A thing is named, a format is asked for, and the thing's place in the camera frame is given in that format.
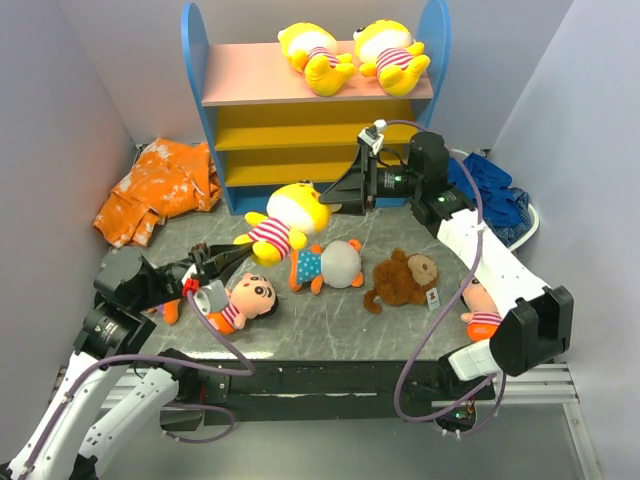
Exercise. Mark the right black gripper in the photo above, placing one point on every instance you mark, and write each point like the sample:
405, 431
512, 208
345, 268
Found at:
348, 191

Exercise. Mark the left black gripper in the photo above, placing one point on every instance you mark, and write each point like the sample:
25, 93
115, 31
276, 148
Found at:
222, 258

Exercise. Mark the boy doll striped shirt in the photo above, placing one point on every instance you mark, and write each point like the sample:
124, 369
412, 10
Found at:
253, 297

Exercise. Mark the yellow frog plush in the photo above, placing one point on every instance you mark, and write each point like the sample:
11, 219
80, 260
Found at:
293, 213
313, 52
387, 51

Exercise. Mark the yellow frog plush front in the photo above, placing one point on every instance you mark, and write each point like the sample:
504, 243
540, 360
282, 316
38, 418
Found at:
387, 51

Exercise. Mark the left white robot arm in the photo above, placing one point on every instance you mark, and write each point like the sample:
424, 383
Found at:
109, 388

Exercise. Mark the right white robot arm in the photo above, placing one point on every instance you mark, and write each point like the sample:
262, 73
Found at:
537, 319

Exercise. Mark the blue pink yellow toy shelf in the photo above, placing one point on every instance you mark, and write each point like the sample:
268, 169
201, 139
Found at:
265, 128

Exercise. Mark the plush purple dotted dress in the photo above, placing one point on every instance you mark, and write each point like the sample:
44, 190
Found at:
169, 311

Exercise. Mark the white plush blue dotted dress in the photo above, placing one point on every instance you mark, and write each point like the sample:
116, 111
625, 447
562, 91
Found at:
338, 265

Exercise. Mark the orange white tie-dye cloth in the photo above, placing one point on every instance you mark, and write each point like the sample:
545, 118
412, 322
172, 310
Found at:
167, 180

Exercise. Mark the brown monkey plush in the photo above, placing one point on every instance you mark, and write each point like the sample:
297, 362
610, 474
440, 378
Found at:
401, 279

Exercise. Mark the blue clothes pile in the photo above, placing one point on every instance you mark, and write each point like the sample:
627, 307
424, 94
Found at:
505, 207

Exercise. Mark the white plastic laundry basket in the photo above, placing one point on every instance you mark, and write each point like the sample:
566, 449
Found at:
457, 178

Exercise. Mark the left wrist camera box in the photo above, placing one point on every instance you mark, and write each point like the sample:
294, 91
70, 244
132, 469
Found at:
209, 297

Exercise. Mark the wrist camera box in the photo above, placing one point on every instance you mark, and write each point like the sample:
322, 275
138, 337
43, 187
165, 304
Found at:
373, 136
209, 297

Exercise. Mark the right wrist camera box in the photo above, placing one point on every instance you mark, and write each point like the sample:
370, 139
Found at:
373, 136

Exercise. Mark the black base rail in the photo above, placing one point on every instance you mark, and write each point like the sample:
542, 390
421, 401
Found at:
326, 390

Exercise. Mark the aluminium frame rail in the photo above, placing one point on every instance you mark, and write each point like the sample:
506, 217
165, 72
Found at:
549, 383

